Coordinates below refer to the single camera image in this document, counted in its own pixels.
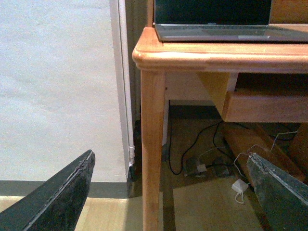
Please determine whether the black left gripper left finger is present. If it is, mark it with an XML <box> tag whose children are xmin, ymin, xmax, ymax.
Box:
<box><xmin>0</xmin><ymin>150</ymin><xmax>95</xmax><ymax>231</ymax></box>

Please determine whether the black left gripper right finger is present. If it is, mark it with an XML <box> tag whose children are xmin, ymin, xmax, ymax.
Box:
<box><xmin>246</xmin><ymin>153</ymin><xmax>308</xmax><ymax>231</ymax></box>

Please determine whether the white power adapter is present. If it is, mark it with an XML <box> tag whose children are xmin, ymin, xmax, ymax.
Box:
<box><xmin>231</xmin><ymin>179</ymin><xmax>250</xmax><ymax>205</ymax></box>

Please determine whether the floor power strip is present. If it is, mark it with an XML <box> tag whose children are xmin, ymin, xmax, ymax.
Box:
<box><xmin>184</xmin><ymin>157</ymin><xmax>231</xmax><ymax>178</ymax></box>

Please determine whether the wooden desk drawer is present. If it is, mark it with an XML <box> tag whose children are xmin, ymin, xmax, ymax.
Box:
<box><xmin>220</xmin><ymin>91</ymin><xmax>308</xmax><ymax>123</ymax></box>

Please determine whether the wooden desk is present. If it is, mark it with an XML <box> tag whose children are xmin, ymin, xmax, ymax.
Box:
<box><xmin>132</xmin><ymin>0</ymin><xmax>308</xmax><ymax>231</ymax></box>

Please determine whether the grey laptop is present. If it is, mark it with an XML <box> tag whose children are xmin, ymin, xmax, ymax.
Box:
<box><xmin>154</xmin><ymin>0</ymin><xmax>308</xmax><ymax>43</ymax></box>

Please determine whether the white thin cable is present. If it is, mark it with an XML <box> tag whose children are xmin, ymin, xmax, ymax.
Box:
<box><xmin>232</xmin><ymin>129</ymin><xmax>299</xmax><ymax>179</ymax></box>

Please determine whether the black floor cable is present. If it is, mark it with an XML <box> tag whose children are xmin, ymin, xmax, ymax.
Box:
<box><xmin>167</xmin><ymin>100</ymin><xmax>235</xmax><ymax>176</ymax></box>

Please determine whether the white wall pipe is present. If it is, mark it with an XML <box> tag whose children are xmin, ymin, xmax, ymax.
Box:
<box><xmin>109</xmin><ymin>0</ymin><xmax>135</xmax><ymax>179</ymax></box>

